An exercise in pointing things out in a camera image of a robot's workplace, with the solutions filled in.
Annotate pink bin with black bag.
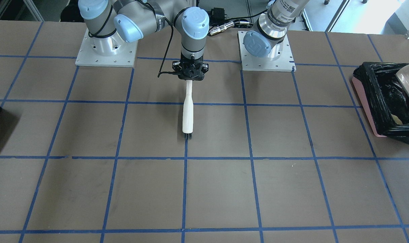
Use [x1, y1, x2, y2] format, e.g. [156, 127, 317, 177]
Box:
[353, 62, 409, 145]

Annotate white hand brush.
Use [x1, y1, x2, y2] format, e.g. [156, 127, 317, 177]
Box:
[182, 80, 194, 140]

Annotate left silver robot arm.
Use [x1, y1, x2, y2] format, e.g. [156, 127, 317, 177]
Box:
[243, 0, 309, 60]

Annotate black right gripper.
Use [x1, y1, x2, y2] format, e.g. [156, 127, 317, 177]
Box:
[172, 58, 209, 81]

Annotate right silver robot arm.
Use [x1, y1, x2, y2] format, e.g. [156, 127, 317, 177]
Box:
[76, 0, 210, 81]

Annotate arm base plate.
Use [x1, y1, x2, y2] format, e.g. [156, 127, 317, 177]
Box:
[75, 29, 138, 68]
[238, 31, 297, 72]

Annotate torn bagel piece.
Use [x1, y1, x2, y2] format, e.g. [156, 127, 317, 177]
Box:
[391, 114, 403, 126]

